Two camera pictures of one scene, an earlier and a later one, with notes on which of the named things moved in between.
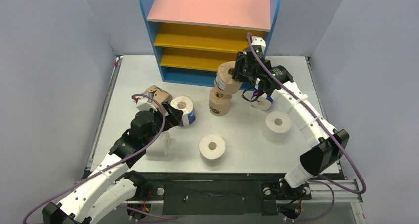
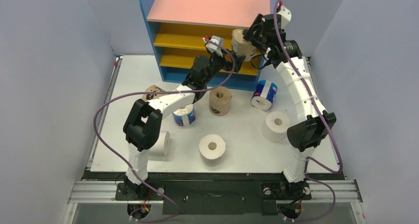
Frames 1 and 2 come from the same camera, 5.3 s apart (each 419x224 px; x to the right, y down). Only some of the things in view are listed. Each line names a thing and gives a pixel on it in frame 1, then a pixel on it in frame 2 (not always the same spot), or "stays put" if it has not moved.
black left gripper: (174, 117) → (227, 66)
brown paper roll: (224, 80) → (240, 45)
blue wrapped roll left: (185, 104) stays put
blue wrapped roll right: (264, 103) stays put
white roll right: (276, 123) stays put
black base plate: (220, 193) stays put
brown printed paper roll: (161, 95) stays put
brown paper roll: (219, 102) stays put
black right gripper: (240, 67) → (256, 32)
